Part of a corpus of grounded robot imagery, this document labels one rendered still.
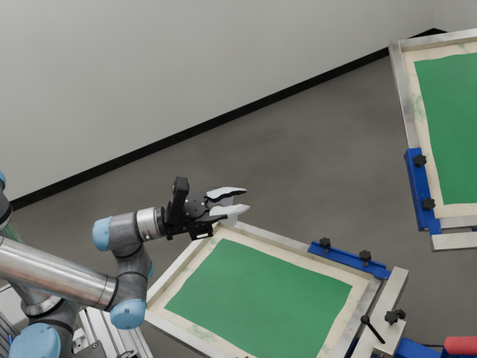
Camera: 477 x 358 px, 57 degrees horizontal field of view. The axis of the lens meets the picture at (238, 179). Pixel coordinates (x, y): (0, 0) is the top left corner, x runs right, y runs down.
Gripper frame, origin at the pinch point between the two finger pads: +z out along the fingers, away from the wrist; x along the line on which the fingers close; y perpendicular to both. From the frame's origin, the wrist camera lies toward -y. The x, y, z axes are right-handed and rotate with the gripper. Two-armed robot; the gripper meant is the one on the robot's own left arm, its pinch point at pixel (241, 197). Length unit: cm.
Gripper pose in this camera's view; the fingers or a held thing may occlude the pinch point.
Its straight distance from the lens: 100.7
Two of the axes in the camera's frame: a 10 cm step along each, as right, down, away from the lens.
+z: 9.8, -2.2, -0.2
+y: 1.7, 6.9, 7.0
